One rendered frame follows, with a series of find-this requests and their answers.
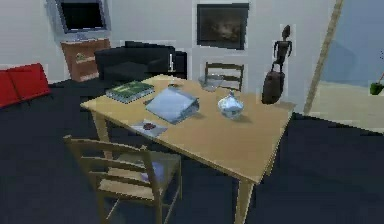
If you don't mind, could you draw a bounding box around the black armchair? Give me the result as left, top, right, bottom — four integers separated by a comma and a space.
94, 40, 188, 84

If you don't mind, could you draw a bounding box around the dark framed wall picture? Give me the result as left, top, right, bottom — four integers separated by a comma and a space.
196, 2, 250, 51

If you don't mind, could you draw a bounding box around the dark brown figure statue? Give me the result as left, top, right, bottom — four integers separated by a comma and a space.
261, 24, 294, 105

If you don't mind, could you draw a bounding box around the light wooden slatted chair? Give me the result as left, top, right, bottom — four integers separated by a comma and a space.
63, 134, 183, 224

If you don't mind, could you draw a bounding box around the dark wooden slatted chair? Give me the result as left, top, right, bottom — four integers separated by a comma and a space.
204, 61, 245, 93

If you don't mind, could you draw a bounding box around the green book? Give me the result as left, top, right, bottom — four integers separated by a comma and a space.
105, 80, 156, 104

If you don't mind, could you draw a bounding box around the clear glass bowl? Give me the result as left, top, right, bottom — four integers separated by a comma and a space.
198, 74, 225, 93

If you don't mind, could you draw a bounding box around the grey framed television set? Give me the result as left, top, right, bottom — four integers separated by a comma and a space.
54, 0, 111, 35

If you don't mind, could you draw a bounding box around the light wooden dining table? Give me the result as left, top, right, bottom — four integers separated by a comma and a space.
80, 74, 297, 224

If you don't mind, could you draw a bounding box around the green potted house plant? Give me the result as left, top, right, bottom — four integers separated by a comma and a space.
369, 73, 384, 96

